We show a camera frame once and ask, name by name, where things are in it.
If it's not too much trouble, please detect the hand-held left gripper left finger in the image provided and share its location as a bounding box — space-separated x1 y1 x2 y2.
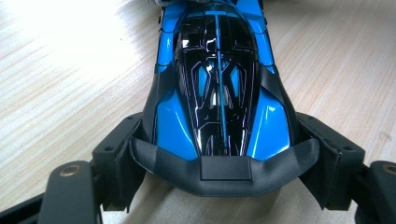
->
92 111 150 214

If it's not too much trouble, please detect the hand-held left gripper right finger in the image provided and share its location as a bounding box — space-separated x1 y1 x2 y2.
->
295 111 367 211

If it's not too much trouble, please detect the blue toy car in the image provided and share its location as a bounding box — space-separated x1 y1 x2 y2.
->
129 0 321 198

